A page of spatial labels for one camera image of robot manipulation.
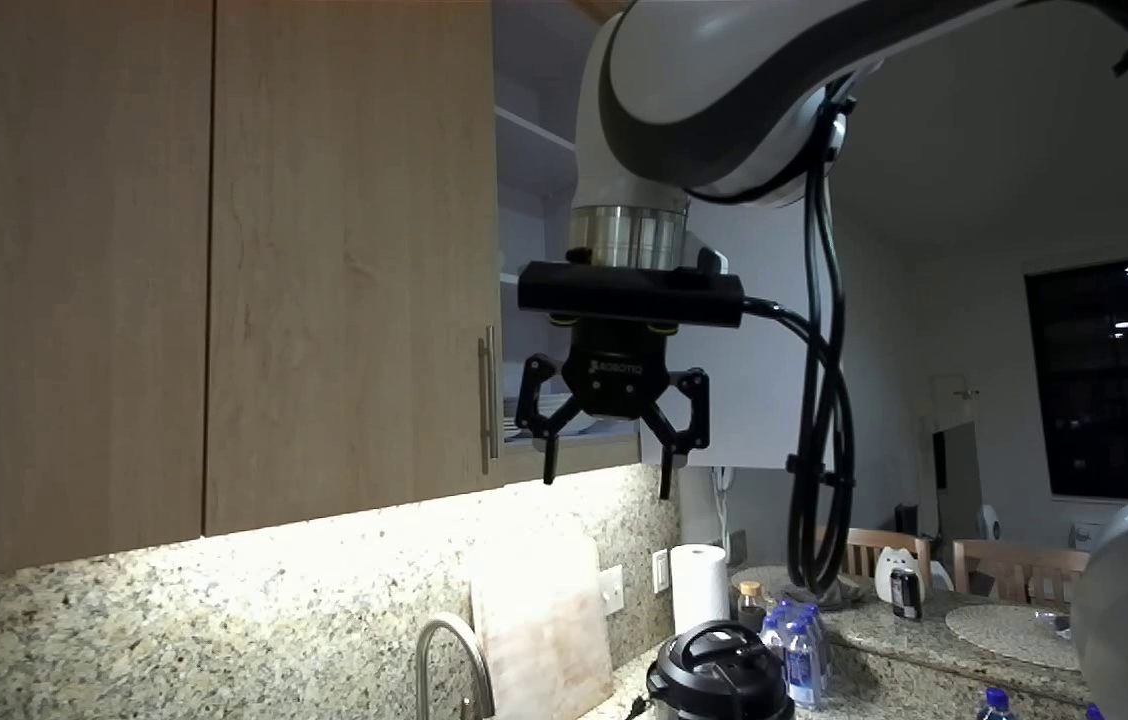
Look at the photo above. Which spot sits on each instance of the dark window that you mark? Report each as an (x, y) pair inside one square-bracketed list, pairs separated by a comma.
[(1118, 373)]

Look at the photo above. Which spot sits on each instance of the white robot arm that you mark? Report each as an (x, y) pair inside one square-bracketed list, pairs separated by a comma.
[(725, 80)]

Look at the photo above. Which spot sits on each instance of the black pressure cooker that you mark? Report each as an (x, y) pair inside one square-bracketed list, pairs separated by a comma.
[(716, 673)]

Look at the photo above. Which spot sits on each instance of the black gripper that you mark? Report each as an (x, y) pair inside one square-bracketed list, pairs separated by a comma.
[(616, 366)]

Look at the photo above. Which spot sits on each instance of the white wall outlet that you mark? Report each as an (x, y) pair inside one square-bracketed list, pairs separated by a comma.
[(614, 589), (662, 570)]

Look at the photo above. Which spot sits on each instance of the wide wooden cabinet door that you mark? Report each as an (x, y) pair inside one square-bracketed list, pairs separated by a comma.
[(350, 266)]

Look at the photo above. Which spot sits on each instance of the wooden cutting board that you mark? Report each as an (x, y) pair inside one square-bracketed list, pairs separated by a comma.
[(545, 625)]

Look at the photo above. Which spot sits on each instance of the white paper towel roll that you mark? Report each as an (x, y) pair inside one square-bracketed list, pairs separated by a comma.
[(700, 587)]

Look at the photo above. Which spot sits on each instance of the water bottle pack blue caps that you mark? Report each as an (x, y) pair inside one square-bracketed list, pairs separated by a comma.
[(797, 653)]

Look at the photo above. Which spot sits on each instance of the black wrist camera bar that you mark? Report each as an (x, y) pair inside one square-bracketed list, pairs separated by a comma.
[(629, 294)]

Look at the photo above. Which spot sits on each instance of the narrow wooden cabinet door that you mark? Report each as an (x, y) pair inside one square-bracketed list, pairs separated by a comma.
[(59, 266)]

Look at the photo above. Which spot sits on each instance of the wooden dining chair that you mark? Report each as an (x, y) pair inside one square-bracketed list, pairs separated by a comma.
[(887, 546), (1018, 565)]

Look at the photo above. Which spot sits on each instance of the steel kitchen faucet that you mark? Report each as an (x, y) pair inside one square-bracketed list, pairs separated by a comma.
[(458, 653)]

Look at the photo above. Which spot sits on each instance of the blue capped bottle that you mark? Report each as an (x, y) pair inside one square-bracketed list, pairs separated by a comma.
[(994, 707)]

